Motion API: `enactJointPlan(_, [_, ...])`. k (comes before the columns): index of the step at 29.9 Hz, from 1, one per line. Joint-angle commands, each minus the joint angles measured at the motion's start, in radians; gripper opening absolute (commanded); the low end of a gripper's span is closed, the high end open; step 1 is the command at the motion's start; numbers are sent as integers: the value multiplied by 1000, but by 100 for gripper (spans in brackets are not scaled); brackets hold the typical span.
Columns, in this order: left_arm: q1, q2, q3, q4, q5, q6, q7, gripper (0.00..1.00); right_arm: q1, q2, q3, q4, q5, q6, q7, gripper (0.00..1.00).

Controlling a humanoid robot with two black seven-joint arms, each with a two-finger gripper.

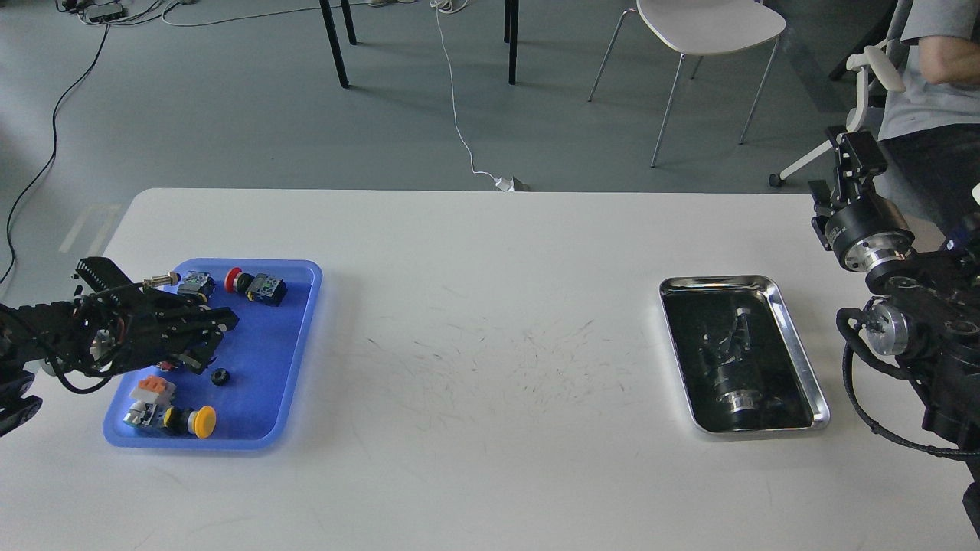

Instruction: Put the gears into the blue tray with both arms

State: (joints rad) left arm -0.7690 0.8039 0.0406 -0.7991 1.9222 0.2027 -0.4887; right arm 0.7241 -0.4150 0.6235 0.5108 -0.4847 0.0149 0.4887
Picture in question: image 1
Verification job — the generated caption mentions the red push button switch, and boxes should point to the red push button switch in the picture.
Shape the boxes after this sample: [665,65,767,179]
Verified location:
[223,266,288,307]

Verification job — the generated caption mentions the shiny metal tray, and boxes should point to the shiny metal tray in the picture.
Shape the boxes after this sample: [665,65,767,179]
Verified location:
[658,275,831,439]

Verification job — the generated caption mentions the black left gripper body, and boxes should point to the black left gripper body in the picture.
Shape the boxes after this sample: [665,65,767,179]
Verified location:
[84,295,192,376]

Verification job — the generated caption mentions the white chair with metal legs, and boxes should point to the white chair with metal legs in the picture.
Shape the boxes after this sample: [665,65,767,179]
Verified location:
[587,1,787,168]

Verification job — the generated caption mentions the black table legs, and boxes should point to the black table legs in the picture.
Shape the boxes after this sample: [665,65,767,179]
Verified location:
[318,0,521,89]

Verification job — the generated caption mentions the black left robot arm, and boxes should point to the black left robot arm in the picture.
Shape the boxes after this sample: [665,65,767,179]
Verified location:
[1,257,239,433]

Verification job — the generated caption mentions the grey office chair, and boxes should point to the grey office chair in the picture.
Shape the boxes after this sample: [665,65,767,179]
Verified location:
[769,1,913,188]

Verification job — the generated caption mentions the green push button switch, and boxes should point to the green push button switch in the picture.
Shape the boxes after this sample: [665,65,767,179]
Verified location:
[176,271,216,305]

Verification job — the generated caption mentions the black cable on floor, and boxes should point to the black cable on floor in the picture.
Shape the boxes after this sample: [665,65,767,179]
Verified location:
[0,0,322,288]

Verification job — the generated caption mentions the white power adapter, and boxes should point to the white power adapter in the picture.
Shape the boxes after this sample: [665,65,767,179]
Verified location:
[495,177,530,193]

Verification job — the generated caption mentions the yellow push button switch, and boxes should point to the yellow push button switch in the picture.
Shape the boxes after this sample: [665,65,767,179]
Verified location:
[123,402,217,439]

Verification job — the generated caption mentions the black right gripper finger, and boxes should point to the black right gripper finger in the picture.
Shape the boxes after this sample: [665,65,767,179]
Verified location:
[825,126,888,204]
[808,179,835,252]

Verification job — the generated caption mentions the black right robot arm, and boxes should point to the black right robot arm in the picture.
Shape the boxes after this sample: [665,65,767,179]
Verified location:
[811,126,978,463]

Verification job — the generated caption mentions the blue plastic tray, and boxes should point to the blue plastic tray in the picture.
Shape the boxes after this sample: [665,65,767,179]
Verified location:
[103,258,322,452]

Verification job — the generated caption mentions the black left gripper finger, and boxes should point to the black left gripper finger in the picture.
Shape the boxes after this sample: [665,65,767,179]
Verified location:
[157,336,223,374]
[142,272,239,337]

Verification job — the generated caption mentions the orange grey contact block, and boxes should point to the orange grey contact block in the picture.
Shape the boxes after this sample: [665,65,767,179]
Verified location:
[129,374,176,406]

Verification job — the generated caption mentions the white cable on floor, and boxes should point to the white cable on floor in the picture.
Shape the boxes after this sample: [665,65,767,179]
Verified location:
[429,0,506,184]

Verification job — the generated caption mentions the seated person in grey shirt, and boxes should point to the seated person in grey shirt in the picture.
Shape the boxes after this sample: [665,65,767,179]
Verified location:
[879,1,979,233]

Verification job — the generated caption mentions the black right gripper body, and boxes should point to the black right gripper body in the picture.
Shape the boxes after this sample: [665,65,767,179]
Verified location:
[823,195,916,272]

